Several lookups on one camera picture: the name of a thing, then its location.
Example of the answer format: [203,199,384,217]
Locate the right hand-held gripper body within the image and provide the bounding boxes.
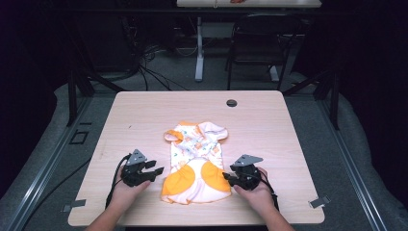
[230,154,265,192]

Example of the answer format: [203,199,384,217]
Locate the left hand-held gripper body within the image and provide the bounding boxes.
[120,148,152,188]

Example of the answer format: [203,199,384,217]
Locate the orange and white baby garment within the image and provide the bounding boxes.
[160,120,232,206]

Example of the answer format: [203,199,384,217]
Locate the person's right hand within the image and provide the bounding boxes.
[233,167,274,214]

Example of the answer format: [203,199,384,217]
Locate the person's left hand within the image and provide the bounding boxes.
[111,167,152,211]

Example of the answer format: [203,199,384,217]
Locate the grey tape strip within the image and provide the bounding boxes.
[62,198,88,213]
[308,194,332,209]

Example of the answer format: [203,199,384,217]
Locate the black metal stand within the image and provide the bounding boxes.
[65,18,126,128]
[282,68,342,131]

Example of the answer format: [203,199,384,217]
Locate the white desk leg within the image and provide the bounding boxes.
[194,16,205,83]

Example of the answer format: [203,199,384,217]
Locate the black chair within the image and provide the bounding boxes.
[224,13,303,91]

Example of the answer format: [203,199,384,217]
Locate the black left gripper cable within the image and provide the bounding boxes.
[104,153,133,210]

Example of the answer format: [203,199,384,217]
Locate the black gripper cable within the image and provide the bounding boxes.
[104,153,133,210]
[259,167,280,212]

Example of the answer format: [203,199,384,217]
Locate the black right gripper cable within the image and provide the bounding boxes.
[259,167,280,212]

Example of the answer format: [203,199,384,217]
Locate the metal floor rail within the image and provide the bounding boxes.
[6,95,94,231]
[317,97,391,231]

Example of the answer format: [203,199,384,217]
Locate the black floor cables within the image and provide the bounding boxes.
[119,15,191,92]

